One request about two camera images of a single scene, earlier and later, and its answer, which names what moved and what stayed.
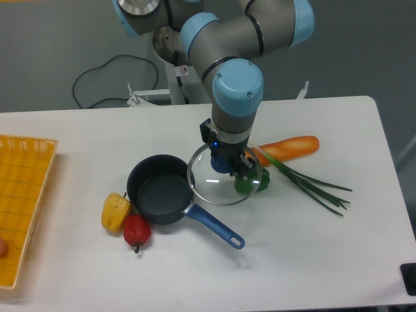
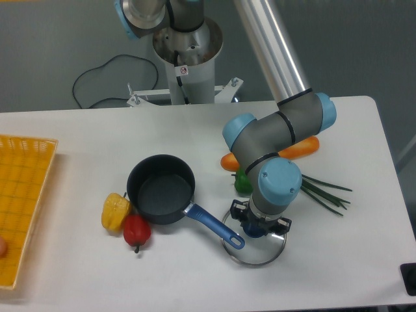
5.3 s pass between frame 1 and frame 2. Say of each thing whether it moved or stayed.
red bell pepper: stayed
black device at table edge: stayed
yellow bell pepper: stayed
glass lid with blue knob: moved
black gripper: moved
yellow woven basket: stayed
